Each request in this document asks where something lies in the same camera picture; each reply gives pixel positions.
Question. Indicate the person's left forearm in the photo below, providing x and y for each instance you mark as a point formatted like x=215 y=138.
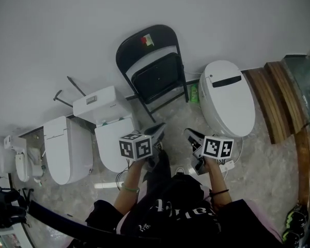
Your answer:
x=130 y=182

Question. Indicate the black and green shoes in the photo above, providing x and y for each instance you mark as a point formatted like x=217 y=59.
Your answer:
x=295 y=223

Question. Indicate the small white toilet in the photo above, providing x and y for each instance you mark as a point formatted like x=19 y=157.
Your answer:
x=20 y=161

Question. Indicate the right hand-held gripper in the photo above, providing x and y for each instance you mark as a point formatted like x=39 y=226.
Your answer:
x=217 y=148

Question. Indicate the person's right forearm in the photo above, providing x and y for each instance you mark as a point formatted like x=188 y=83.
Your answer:
x=218 y=182

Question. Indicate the white toilet with square tank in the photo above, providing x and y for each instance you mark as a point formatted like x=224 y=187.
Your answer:
x=111 y=138

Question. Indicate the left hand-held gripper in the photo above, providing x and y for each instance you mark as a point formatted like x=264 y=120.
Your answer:
x=135 y=147

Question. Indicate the green plastic bottle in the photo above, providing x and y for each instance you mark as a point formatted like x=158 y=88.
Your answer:
x=194 y=93

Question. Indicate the white tankless toilet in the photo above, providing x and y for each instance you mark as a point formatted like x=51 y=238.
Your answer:
x=67 y=151

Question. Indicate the stack of brown wooden boards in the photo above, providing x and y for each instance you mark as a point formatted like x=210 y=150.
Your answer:
x=276 y=99

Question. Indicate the black backpack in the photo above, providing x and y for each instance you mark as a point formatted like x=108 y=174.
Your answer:
x=5 y=208

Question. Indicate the black metal rod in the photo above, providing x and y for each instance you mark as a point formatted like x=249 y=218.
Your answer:
x=63 y=101
x=76 y=86

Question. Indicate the black folding chair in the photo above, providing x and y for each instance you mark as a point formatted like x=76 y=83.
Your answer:
x=134 y=52

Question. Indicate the white power strip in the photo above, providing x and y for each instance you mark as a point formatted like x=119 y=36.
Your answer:
x=228 y=166

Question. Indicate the white oval smart toilet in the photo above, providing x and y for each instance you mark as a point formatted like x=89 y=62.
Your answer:
x=230 y=107

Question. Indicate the person's black printed shirt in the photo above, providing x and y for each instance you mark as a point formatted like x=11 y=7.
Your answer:
x=175 y=210

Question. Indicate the black wrist band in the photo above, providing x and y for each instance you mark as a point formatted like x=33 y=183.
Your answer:
x=219 y=192

